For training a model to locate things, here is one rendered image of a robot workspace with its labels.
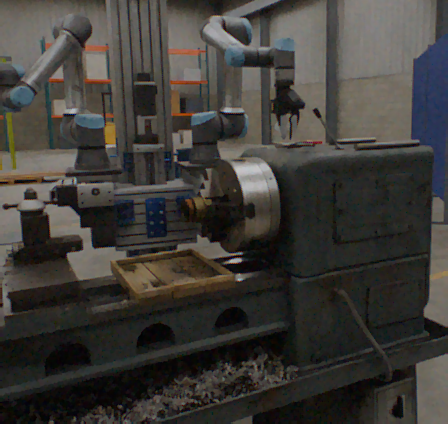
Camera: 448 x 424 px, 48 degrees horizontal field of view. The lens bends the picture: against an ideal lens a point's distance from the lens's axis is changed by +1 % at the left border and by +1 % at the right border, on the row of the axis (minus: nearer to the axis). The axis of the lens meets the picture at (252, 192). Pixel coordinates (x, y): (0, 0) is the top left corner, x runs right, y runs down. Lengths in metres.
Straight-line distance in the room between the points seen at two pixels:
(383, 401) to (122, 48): 1.79
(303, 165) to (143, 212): 0.94
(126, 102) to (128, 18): 0.37
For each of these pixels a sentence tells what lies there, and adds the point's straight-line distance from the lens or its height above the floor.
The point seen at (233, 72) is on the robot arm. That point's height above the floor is 1.57.
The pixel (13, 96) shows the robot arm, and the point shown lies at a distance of 2.14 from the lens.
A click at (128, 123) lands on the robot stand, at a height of 1.35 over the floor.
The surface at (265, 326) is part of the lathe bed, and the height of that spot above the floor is 0.71.
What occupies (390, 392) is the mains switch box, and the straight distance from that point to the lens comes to 1.95.
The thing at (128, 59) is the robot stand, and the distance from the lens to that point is 2.43.
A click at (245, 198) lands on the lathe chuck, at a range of 1.53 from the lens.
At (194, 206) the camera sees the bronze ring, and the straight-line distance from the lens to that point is 1.60.
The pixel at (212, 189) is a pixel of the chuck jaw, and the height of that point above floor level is 1.14.
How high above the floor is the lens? 1.38
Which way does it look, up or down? 9 degrees down
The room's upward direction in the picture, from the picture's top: 1 degrees counter-clockwise
